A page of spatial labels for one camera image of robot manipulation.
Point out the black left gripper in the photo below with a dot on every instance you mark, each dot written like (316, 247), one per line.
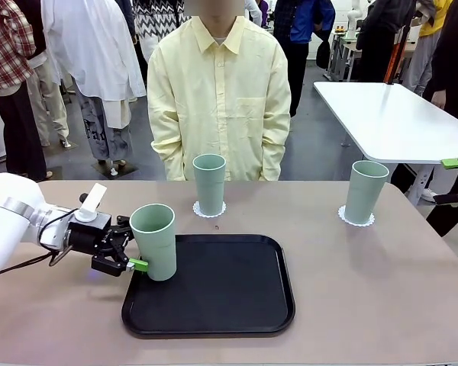
(88, 236)

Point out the mint green plastic cup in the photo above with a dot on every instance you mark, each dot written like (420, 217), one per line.
(366, 198)
(156, 248)
(210, 190)

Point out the white scalloped paper coaster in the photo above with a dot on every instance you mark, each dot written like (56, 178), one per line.
(195, 209)
(341, 216)

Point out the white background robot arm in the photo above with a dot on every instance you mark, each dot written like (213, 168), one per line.
(352, 23)

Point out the person's right forearm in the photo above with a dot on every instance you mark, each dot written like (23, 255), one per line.
(168, 160)

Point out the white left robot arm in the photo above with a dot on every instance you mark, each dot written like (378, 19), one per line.
(7, 228)

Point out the person's left forearm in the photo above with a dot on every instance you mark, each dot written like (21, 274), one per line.
(271, 160)

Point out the white background table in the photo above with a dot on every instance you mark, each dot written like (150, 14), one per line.
(389, 118)

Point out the person in black clothes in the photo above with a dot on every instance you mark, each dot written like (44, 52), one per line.
(456, 57)

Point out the black plastic tray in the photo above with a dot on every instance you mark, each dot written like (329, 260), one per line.
(221, 297)

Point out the person in yellow jacket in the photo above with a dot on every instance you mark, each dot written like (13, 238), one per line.
(427, 45)

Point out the person in dark jacket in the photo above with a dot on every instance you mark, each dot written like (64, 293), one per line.
(381, 34)

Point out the person in beige trousers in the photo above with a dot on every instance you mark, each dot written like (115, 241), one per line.
(47, 103)

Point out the black hanging bag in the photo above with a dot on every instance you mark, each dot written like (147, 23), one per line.
(323, 55)

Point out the person in yellow shirt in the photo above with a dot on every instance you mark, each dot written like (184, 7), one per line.
(217, 87)

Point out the person in blue jacket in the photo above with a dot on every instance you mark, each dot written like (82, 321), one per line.
(303, 23)

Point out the person in zigzag sweater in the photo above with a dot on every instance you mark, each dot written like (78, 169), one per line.
(156, 26)

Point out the person in plaid shirt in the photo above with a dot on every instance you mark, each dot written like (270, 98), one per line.
(4, 45)

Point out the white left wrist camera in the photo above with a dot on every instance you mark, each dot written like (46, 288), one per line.
(92, 200)

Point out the orange and black post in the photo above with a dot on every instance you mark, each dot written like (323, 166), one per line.
(395, 49)

